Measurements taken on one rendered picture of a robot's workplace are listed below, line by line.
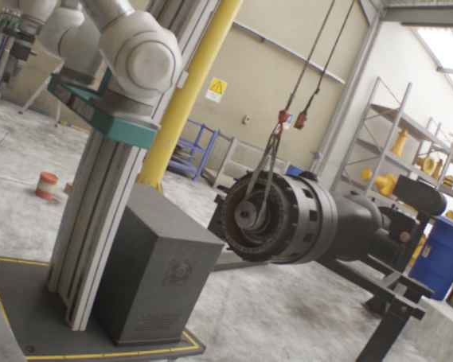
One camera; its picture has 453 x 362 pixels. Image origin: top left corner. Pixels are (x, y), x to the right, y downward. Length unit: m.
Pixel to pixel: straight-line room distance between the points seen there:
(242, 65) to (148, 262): 7.30
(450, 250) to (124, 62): 4.17
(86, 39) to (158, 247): 0.80
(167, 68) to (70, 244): 1.02
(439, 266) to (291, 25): 6.17
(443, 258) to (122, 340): 3.71
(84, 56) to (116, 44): 0.62
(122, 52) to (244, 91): 7.72
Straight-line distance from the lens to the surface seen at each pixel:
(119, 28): 0.94
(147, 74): 0.89
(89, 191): 1.63
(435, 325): 4.38
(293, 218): 2.22
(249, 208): 2.23
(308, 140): 9.46
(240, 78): 8.52
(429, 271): 4.68
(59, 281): 1.81
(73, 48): 1.58
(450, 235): 4.64
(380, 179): 9.65
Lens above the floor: 1.29
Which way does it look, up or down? 8 degrees down
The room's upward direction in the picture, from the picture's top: 24 degrees clockwise
